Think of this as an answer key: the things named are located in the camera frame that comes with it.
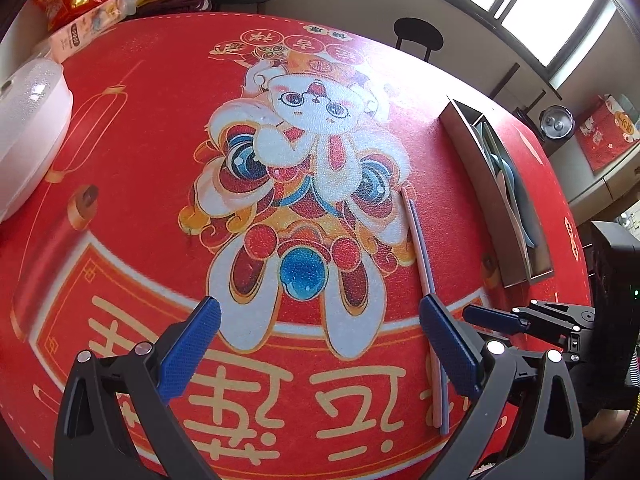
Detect pink and purple chopsticks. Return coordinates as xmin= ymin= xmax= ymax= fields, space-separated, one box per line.
xmin=409 ymin=198 xmax=449 ymax=434

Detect cream refrigerator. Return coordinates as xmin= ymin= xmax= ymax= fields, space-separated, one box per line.
xmin=567 ymin=160 xmax=640 ymax=221

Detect white plastic lidded container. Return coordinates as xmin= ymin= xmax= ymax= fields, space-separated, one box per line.
xmin=0 ymin=57 xmax=74 ymax=224

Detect black metal frame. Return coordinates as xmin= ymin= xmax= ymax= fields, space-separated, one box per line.
xmin=490 ymin=62 xmax=546 ymax=111

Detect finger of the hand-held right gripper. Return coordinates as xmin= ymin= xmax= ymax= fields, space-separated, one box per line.
xmin=517 ymin=300 xmax=596 ymax=332
xmin=462 ymin=304 xmax=577 ymax=349

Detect stainless steel utensil holder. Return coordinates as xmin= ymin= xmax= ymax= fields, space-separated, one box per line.
xmin=440 ymin=97 xmax=554 ymax=287

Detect light blue spoon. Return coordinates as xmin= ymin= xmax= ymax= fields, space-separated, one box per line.
xmin=477 ymin=122 xmax=542 ymax=249

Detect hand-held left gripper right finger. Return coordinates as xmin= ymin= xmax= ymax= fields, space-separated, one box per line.
xmin=419 ymin=294 xmax=585 ymax=480

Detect red printed cloth cover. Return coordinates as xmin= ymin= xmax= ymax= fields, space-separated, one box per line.
xmin=575 ymin=95 xmax=640 ymax=174

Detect red printed table mat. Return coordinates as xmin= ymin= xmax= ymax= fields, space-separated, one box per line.
xmin=0 ymin=12 xmax=593 ymax=480

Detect dark framed window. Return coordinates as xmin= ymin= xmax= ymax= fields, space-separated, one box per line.
xmin=490 ymin=0 xmax=621 ymax=86

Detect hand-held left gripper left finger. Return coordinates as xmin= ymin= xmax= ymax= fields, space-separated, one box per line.
xmin=52 ymin=296 xmax=222 ymax=480

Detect pink tissue pack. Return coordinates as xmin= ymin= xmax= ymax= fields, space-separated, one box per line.
xmin=50 ymin=0 xmax=126 ymax=64

